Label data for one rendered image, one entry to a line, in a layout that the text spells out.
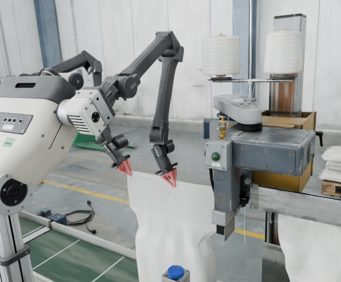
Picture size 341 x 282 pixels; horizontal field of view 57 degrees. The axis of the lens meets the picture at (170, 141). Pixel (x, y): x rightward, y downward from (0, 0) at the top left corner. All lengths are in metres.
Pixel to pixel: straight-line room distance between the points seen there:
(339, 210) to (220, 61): 0.70
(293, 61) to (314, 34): 4.94
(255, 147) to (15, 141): 0.78
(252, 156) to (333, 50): 5.19
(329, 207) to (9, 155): 1.08
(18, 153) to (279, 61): 0.96
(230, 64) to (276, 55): 0.19
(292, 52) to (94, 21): 7.69
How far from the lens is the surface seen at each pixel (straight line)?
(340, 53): 6.16
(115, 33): 8.25
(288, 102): 1.51
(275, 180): 1.39
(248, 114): 1.16
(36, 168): 1.17
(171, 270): 1.25
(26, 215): 2.98
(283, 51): 1.28
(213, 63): 1.35
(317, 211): 1.25
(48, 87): 1.18
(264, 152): 1.05
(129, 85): 1.15
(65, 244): 2.45
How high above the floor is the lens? 1.60
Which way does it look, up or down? 14 degrees down
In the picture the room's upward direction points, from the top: 3 degrees counter-clockwise
